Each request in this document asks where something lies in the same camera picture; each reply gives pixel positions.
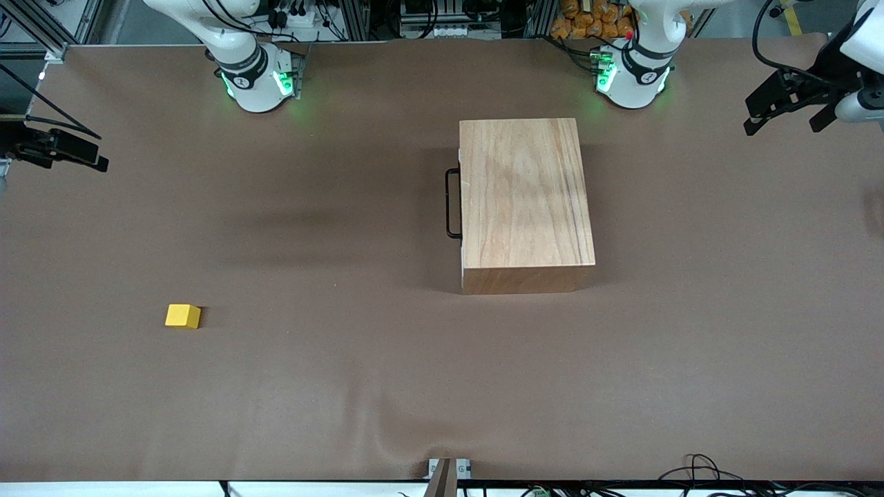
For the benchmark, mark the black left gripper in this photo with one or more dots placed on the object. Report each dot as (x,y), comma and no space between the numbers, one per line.
(831,72)

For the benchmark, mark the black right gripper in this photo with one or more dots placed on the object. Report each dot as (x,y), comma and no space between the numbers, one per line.
(36,150)

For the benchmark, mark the yellow block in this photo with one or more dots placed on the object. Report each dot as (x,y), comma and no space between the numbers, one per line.
(182,316)

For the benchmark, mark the wooden drawer with white front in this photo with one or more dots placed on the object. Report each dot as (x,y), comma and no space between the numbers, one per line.
(460,172)

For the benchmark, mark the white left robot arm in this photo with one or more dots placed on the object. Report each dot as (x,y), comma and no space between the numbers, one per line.
(632,83)

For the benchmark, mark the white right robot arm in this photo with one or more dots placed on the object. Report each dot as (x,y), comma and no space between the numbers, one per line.
(252,83)

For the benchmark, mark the wooden drawer cabinet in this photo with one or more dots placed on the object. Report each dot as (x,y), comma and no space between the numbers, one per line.
(525,200)

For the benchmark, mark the orange snack bag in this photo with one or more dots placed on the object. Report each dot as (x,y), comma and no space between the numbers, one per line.
(587,24)

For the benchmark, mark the white power strip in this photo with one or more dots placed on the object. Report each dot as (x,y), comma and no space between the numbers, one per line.
(290,17)

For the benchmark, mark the brown table mat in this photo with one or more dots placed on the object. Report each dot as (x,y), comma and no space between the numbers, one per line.
(276,386)

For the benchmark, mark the aluminium frame profile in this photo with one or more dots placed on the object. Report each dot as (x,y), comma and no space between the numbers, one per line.
(48,43)

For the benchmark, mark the aluminium frame post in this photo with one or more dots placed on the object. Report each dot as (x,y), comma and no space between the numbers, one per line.
(540,17)
(356,21)

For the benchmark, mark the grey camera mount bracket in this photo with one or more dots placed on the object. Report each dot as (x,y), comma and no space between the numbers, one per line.
(442,480)

